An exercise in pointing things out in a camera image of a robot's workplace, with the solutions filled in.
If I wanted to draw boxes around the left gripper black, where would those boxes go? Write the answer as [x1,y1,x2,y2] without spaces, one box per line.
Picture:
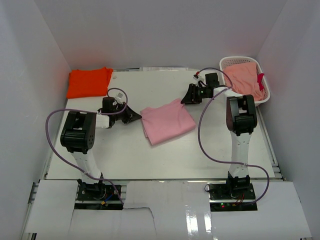
[111,101,141,125]

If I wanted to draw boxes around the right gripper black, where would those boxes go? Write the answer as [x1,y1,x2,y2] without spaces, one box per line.
[181,83,208,105]

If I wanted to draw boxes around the pink t shirt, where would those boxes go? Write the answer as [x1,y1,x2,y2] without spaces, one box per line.
[140,98,196,146]

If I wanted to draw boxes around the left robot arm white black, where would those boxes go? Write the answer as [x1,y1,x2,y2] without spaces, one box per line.
[60,96,142,200]

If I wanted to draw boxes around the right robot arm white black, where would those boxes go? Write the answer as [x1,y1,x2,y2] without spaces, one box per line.
[180,73,258,200]

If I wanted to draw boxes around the printed paper label strip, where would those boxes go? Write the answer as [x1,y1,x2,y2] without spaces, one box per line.
[139,66,189,72]

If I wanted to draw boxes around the folded orange t shirt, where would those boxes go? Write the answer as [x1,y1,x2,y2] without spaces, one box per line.
[66,67,114,99]

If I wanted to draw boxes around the peach t shirt in basket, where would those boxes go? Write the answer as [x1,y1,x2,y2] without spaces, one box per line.
[223,62,264,101]

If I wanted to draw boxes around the magenta cloth in basket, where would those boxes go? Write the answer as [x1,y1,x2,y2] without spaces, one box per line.
[257,73,265,92]

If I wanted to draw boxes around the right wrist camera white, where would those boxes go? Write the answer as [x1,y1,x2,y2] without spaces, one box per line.
[193,73,207,88]

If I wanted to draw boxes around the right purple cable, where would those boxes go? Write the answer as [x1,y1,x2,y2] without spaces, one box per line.
[193,67,270,206]

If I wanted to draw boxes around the purple cable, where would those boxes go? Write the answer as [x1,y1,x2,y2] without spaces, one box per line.
[193,67,270,206]
[45,87,130,205]

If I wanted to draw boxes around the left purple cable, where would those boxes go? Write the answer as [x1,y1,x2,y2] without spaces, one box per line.
[45,87,130,205]

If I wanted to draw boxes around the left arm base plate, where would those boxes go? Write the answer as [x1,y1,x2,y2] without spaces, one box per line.
[74,183,123,211]

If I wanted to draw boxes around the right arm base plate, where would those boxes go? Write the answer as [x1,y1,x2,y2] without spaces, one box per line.
[204,183,258,212]

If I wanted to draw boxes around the aluminium frame rail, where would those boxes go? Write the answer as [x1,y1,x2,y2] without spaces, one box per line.
[20,182,39,240]

